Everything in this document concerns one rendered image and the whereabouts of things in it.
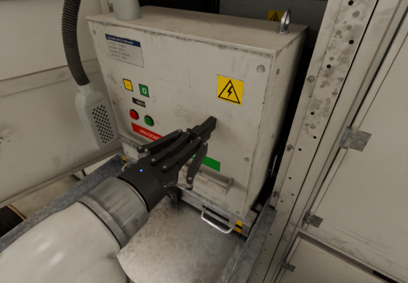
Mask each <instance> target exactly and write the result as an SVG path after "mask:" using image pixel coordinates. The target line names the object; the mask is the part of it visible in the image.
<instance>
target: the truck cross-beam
mask: <svg viewBox="0 0 408 283"><path fill-rule="evenodd" d="M118 155H119V158H120V162H121V164H122V165H124V163H126V161H125V160H123V157H125V158H127V159H129V161H130V164H131V165H133V164H136V163H137V161H138V160H136V159H134V158H132V157H130V156H128V155H127V154H125V153H124V149H122V150H121V151H120V152H118ZM122 156H123V157H122ZM178 188H180V190H181V199H182V200H184V201H185V202H188V203H189V204H191V205H192V206H194V207H196V208H198V209H199V210H201V211H203V209H204V207H207V209H206V211H205V213H206V214H208V215H210V216H211V217H213V218H215V219H217V220H218V221H220V222H221V223H224V224H225V225H227V226H229V221H230V216H231V217H232V218H234V219H236V220H238V221H239V222H242V226H240V225H238V224H236V227H237V228H239V229H240V230H241V232H240V233H241V234H243V235H244V236H246V237H248V236H249V235H250V233H251V227H252V226H253V223H254V222H255V221H256V217H257V213H255V212H254V211H252V210H249V211H248V212H247V214H246V216H245V218H241V217H239V216H238V215H236V214H234V213H232V212H230V211H228V210H227V209H225V208H223V207H221V206H220V205H218V204H216V203H214V202H212V201H210V200H208V199H207V198H205V197H203V196H201V195H200V194H197V193H196V192H194V191H192V190H190V191H189V190H187V189H186V187H183V186H178Z"/></svg>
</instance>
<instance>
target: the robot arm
mask: <svg viewBox="0 0 408 283"><path fill-rule="evenodd" d="M216 120H217V119H216V118H214V117H212V116H210V117H209V118H208V119H207V120H205V121H204V122H203V123H202V124H201V125H196V126H194V127H193V128H192V129H190V128H187V129H186V132H183V131H182V130H181V129H178V130H176V131H174V132H172V133H170V134H168V135H166V136H164V137H162V138H160V139H157V140H155V141H153V142H151V143H149V144H146V145H141V146H137V154H138V158H139V159H138V161H137V163H136V164H133V165H131V166H130V167H128V169H126V170H125V171H124V172H122V173H121V174H120V175H119V176H117V177H109V178H107V179H106V180H105V181H103V182H102V183H101V184H99V185H98V186H97V187H96V188H94V189H93V190H92V191H91V192H89V193H88V194H86V195H85V196H83V197H82V198H80V200H79V201H77V202H76V203H74V204H73V205H71V206H70V207H68V208H66V209H64V210H62V211H60V212H57V213H55V214H53V215H51V216H49V217H48V218H46V219H44V220H43V221H42V222H40V223H39V224H37V225H36V226H34V227H33V228H32V229H30V230H28V232H26V233H25V234H23V235H22V236H21V237H20V238H18V239H17V240H15V241H14V243H12V244H11V245H9V246H8V247H7V248H6V249H5V250H4V251H3V252H1V253H0V283H135V282H134V281H133V280H132V279H131V278H130V277H129V276H128V275H127V274H126V273H125V272H124V270H123V269H122V267H121V265H120V263H119V261H118V259H117V257H116V255H117V254H118V253H119V252H120V250H121V249H122V248H123V247H125V246H126V245H127V244H128V242H129V241H130V240H131V239H132V238H133V236H134V235H135V234H136V233H137V232H138V231H139V230H140V229H141V228H142V227H143V225H144V224H145V223H146V222H147V221H148V219H149V213H150V212H151V211H152V210H153V209H154V207H155V206H156V205H157V204H158V203H159V202H160V201H161V200H162V199H163V198H164V197H165V195H166V194H167V193H168V192H170V191H172V190H174V189H176V187H178V186H183V187H186V189H187V190H189V191H190V190H192V189H193V183H194V177H195V176H196V174H197V172H198V170H199V168H200V166H201V164H202V162H203V160H204V158H205V156H206V154H207V150H208V144H207V142H206V141H207V140H208V139H209V138H210V136H211V133H212V131H213V130H215V128H216ZM191 141H192V142H191ZM195 153H196V155H195V157H194V158H193V160H192V162H191V164H190V166H189V168H188V170H187V173H186V172H185V173H184V174H183V175H182V177H181V178H179V171H180V170H181V168H182V166H183V165H184V164H185V163H186V162H187V161H188V160H189V159H190V158H191V157H192V156H193V155H194V154H195Z"/></svg>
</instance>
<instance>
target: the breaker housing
mask: <svg viewBox="0 0 408 283"><path fill-rule="evenodd" d="M140 13H141V18H138V19H133V20H119V19H116V18H115V13H114V12H112V13H106V14H102V15H96V16H91V15H87V16H85V17H86V19H91V20H95V21H101V22H106V23H111V24H116V25H120V26H126V27H132V28H136V29H142V30H148V31H152V32H158V33H164V34H167V35H174V36H179V37H183V38H189V39H195V40H199V41H205V42H209V43H214V44H221V45H224V46H230V47H237V48H240V49H246V50H252V51H256V52H262V53H268V54H272V55H274V57H273V63H272V67H271V73H270V79H269V83H268V89H267V95H266V99H265V105H264V109H263V115H262V121H261V125H260V131H259V137H258V141H257V147H256V153H255V157H254V163H253V169H252V173H251V179H250V185H249V189H248V195H247V199H246V205H245V211H244V215H243V218H245V216H246V214H247V212H248V211H249V210H250V209H251V207H252V205H253V203H254V202H255V200H256V198H257V196H258V195H259V193H260V191H261V189H262V187H263V185H264V184H265V182H266V180H267V178H268V176H269V175H270V172H271V171H272V169H273V164H274V160H275V157H276V154H277V152H278V150H279V149H280V147H281V146H282V144H283V142H284V140H285V139H286V137H287V135H288V133H289V132H290V130H291V128H290V130H289V131H288V133H287V135H286V137H285V138H284V140H283V142H282V144H281V145H280V147H278V143H279V139H280V136H281V132H282V127H283V124H284V120H285V116H286V113H287V109H288V104H289V101H290V97H291V93H292V90H293V85H294V81H295V78H296V74H297V71H298V67H299V62H300V60H301V55H302V51H303V48H304V44H305V39H306V37H307V32H308V28H309V26H308V25H302V24H293V23H289V25H288V28H287V29H288V33H285V34H283V33H279V28H280V22H278V21H269V20H263V19H254V18H244V17H239V16H230V15H220V14H215V13H205V12H197V11H191V10H182V9H172V8H167V7H157V6H152V5H146V6H142V7H140ZM249 197H250V198H249Z"/></svg>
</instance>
